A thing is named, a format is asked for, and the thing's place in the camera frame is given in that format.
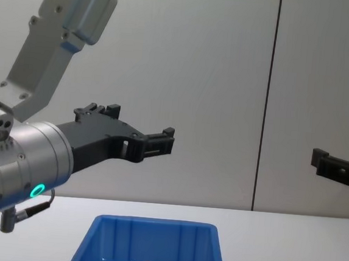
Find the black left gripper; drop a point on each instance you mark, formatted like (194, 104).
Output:
(88, 141)

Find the blue plastic bin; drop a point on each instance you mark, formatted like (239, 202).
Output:
(152, 247)

